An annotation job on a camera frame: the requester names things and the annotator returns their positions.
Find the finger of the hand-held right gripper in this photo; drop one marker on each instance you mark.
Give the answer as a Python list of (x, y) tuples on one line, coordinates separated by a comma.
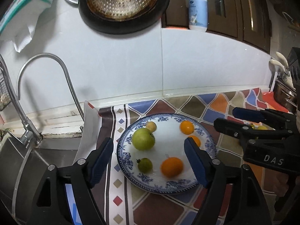
[(248, 114), (257, 133)]

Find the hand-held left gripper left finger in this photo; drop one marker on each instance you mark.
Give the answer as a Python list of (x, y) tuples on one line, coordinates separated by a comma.
[(100, 161)]

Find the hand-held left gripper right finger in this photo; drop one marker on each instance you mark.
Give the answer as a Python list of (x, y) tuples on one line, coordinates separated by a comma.
[(195, 163)]

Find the orange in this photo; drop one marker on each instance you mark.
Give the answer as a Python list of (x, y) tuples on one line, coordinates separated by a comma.
[(171, 167), (196, 140), (186, 127)]

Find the blue-rimmed white plate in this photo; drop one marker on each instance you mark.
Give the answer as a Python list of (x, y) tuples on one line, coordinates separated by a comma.
[(164, 143)]

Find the small green fruit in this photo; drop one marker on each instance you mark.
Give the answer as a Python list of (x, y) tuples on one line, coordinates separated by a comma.
[(145, 166)]

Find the green apple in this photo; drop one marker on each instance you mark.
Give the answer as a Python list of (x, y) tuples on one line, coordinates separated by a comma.
[(143, 139)]

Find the small tan round fruit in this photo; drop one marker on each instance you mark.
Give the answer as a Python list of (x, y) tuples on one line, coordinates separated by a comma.
[(151, 126)]

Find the colourful checked tablecloth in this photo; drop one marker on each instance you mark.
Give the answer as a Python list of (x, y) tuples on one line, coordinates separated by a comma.
[(218, 103)]

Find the steel pot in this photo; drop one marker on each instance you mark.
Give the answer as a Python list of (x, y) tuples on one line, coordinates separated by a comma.
[(283, 93)]

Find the steel sink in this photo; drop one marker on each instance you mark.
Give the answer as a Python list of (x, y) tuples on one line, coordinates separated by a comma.
[(35, 159)]

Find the black ribbed object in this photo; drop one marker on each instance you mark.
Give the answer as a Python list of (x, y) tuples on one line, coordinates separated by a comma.
[(294, 65)]

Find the chrome pull-down faucet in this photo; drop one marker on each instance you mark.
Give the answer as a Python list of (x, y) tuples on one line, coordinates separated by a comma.
[(25, 126)]

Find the thin gooseneck faucet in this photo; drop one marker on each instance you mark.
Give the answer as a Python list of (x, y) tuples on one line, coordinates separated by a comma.
[(68, 79)]

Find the blue white pump bottle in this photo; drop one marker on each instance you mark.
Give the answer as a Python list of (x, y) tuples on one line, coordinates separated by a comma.
[(198, 11)]

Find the black frying pan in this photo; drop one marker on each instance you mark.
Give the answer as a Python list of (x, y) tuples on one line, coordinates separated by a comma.
[(150, 21)]

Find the white plastic bag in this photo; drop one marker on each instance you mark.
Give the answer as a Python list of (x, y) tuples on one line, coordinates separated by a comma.
[(23, 32)]

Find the brass colander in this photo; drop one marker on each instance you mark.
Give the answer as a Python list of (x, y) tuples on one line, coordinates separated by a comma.
[(121, 0)]

